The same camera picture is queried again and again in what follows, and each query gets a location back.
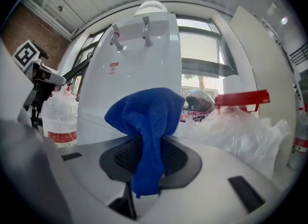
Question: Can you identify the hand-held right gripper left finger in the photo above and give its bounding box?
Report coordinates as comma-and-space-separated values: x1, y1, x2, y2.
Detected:
59, 135, 142, 224

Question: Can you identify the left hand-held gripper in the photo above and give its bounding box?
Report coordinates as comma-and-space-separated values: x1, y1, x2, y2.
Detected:
13, 39, 66, 127

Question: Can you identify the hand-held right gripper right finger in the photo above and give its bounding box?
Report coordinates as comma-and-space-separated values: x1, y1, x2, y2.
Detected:
137, 135, 283, 224

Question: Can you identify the blue cloth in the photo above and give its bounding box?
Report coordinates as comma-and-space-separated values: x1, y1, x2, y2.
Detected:
104, 87, 186, 199

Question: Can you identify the white water dispenser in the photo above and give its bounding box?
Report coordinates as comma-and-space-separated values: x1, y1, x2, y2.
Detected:
76, 0, 182, 146

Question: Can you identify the empty jug with red cap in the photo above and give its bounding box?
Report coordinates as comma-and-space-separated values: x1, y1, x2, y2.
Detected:
42, 84, 79, 148

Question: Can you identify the colourful helmet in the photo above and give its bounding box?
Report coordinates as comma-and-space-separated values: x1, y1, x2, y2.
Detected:
181, 89, 217, 124

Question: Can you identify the white paper cup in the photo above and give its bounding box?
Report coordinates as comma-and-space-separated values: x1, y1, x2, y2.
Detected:
222, 75, 253, 96

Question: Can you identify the empty jug lying bagged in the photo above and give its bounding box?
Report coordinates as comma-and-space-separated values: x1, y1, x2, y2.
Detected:
292, 105, 308, 154

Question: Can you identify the black-framed window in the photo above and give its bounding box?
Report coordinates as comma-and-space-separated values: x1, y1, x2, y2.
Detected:
69, 15, 239, 103

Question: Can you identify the grey locker cabinet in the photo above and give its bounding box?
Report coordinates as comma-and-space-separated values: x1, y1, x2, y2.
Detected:
228, 5, 308, 171

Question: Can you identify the empty jug with red handle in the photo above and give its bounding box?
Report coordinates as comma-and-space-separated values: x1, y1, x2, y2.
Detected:
187, 89, 292, 180

